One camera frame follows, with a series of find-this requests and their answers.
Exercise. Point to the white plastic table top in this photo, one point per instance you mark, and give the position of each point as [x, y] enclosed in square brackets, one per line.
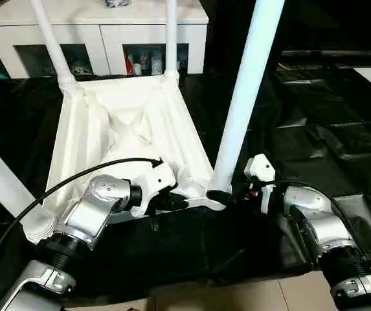
[127, 123]

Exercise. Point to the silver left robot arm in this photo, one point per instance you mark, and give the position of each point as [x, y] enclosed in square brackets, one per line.
[85, 217]

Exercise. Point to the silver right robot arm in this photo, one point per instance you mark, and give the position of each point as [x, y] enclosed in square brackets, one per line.
[327, 227]

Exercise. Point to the black plastic mat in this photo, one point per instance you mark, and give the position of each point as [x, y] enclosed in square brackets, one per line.
[340, 149]

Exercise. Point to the small white jar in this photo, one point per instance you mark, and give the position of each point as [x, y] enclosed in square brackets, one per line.
[137, 68]

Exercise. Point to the tall clear bottle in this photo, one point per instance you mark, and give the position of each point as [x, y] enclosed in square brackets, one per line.
[146, 62]

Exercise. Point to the red bottle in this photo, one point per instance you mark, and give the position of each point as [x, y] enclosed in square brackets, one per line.
[129, 63]

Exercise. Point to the white cabinet with glass doors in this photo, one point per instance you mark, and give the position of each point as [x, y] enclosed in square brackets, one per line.
[94, 26]

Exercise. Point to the small dark grey bundle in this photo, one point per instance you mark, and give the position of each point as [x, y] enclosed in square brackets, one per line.
[117, 2]

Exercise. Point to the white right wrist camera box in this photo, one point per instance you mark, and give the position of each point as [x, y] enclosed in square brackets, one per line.
[261, 175]

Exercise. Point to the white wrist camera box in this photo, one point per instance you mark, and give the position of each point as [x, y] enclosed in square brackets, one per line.
[261, 175]
[156, 184]

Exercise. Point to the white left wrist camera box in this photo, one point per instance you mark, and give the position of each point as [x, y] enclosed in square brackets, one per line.
[156, 184]

